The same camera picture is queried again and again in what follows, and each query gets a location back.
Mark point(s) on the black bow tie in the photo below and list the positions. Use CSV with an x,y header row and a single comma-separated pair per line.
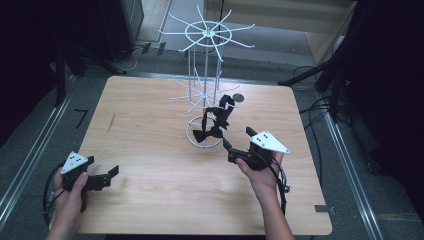
x,y
220,115

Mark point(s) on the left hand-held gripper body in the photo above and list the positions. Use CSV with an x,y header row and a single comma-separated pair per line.
x,y
75,161

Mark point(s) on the black upright stand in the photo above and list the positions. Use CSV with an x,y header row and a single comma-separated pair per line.
x,y
60,73

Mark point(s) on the dark cabinet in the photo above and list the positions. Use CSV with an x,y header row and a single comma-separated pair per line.
x,y
126,26

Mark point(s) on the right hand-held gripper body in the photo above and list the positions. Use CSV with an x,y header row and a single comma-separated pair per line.
x,y
268,141

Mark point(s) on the person's left hand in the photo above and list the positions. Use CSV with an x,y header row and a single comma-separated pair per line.
x,y
68,203

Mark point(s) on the aluminium floor rail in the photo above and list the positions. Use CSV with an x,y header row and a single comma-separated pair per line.
x,y
33,146
353,173

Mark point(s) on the person's right hand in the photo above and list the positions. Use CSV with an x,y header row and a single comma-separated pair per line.
x,y
265,180

